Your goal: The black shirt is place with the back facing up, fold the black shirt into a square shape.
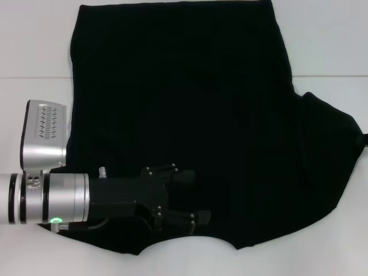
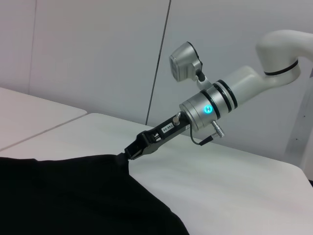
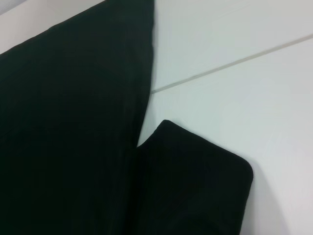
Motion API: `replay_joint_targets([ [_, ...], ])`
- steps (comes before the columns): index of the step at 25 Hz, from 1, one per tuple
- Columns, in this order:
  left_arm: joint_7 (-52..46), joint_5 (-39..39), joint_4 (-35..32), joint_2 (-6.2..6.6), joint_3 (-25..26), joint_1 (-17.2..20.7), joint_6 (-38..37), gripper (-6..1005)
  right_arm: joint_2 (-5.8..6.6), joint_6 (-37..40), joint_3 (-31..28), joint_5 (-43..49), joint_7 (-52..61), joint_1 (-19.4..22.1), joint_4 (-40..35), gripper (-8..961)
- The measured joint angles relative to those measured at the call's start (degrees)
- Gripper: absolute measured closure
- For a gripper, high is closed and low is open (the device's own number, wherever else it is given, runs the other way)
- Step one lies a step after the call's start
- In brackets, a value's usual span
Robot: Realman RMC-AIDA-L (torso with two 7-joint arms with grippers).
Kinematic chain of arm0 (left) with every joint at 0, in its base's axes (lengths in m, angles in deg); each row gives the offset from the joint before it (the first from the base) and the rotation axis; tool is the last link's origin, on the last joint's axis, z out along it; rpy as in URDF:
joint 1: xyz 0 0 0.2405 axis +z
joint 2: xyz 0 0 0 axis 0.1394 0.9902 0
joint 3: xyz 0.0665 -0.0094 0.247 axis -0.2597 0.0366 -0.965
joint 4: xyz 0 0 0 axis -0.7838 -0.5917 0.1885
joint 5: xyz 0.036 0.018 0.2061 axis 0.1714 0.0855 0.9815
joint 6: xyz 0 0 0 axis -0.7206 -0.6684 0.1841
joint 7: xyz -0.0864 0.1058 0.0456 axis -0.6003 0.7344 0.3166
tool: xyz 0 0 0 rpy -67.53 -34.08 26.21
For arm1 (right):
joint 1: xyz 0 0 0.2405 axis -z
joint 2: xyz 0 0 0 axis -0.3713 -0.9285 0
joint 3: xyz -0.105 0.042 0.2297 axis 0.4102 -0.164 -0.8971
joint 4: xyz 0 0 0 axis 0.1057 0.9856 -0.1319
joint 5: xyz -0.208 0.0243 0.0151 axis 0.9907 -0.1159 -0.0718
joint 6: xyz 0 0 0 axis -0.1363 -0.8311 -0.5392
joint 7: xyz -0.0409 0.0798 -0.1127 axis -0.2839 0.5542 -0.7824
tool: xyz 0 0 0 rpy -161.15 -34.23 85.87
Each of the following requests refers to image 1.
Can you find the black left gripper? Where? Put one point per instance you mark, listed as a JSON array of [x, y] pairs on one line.
[[123, 192]]

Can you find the black t-shirt with FREE print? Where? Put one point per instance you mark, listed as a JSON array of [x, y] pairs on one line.
[[187, 100]]

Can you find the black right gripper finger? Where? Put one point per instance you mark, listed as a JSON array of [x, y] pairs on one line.
[[362, 141]]

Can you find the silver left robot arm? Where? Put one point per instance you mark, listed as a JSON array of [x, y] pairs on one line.
[[63, 198]]

